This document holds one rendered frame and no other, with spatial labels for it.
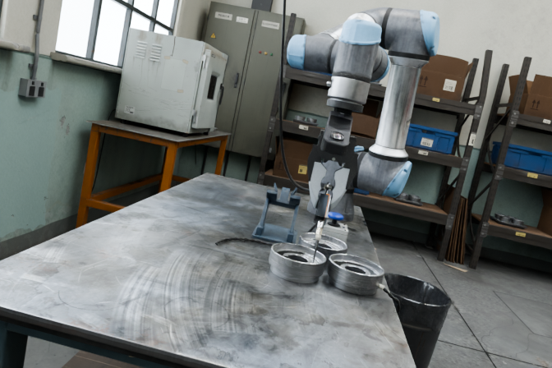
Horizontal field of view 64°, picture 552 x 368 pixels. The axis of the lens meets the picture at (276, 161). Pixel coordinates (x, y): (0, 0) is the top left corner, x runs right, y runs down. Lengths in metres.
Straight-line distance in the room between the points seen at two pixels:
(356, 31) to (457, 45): 4.26
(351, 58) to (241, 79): 3.93
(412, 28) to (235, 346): 0.97
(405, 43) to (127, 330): 1.00
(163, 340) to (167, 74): 2.65
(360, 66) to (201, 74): 2.28
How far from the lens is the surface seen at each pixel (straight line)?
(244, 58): 4.75
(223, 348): 0.58
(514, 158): 4.70
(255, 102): 4.69
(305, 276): 0.81
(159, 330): 0.60
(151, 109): 3.15
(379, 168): 1.33
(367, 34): 0.86
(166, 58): 3.14
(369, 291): 0.85
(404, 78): 1.31
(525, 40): 5.31
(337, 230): 1.08
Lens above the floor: 1.09
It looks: 7 degrees down
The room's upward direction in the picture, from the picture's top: 12 degrees clockwise
